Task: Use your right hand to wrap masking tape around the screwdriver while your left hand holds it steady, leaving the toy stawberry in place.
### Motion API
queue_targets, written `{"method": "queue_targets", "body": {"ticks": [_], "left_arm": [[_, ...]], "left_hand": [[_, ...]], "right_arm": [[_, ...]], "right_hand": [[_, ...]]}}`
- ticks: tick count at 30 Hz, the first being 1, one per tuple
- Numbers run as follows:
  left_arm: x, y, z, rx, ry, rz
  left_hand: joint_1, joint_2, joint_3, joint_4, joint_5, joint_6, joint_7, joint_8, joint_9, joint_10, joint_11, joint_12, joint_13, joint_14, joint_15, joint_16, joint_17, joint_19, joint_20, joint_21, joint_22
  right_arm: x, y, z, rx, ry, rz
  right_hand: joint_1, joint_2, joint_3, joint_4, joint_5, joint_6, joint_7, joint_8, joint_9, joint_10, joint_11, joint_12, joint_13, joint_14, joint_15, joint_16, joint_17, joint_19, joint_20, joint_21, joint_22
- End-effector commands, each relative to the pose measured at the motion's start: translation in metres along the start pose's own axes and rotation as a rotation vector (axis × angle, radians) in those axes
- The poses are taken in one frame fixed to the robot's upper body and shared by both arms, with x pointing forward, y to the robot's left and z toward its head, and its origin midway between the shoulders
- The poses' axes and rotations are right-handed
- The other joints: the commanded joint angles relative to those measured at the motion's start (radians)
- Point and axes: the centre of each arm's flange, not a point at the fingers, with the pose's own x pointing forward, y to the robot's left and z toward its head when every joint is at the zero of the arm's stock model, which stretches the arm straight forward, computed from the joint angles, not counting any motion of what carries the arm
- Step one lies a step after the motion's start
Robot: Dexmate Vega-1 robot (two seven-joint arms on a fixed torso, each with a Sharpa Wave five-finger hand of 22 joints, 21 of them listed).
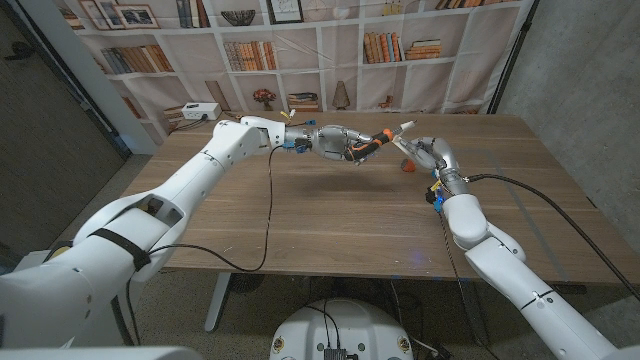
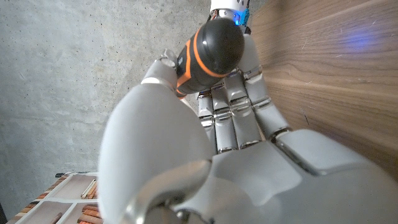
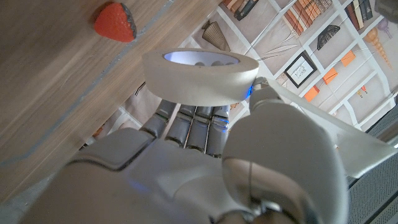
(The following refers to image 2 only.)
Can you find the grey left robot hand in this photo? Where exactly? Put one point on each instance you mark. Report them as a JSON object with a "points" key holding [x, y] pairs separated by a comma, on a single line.
{"points": [[217, 161]]}

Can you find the orange black screwdriver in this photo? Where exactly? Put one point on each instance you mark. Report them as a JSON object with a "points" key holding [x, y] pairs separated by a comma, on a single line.
{"points": [[208, 59]]}

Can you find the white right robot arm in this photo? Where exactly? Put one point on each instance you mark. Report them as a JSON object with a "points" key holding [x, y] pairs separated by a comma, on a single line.
{"points": [[228, 9]]}

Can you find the printed bookshelf backdrop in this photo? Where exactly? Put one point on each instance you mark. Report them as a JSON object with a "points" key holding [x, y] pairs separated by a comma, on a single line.
{"points": [[62, 202]]}

